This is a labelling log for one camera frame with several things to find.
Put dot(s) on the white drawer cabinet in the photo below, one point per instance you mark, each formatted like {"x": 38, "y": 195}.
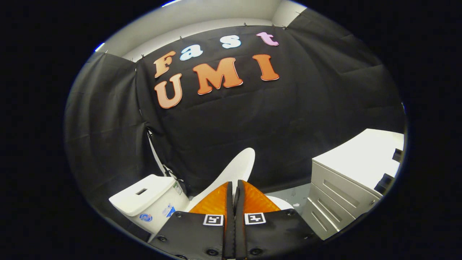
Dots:
{"x": 353, "y": 162}

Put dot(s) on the black flat holder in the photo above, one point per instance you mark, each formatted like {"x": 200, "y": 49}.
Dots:
{"x": 384, "y": 183}

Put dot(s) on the white toilet lid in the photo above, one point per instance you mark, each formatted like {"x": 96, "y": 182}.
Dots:
{"x": 234, "y": 169}

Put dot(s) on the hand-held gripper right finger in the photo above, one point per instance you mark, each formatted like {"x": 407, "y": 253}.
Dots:
{"x": 274, "y": 234}

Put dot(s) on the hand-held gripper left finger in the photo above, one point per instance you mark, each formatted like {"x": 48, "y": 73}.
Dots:
{"x": 195, "y": 234}

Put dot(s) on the black backdrop cloth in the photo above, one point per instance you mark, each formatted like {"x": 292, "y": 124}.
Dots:
{"x": 252, "y": 119}

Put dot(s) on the white pipe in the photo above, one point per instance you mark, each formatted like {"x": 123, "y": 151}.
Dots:
{"x": 156, "y": 159}

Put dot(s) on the white toilet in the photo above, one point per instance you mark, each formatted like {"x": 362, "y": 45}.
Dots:
{"x": 151, "y": 195}

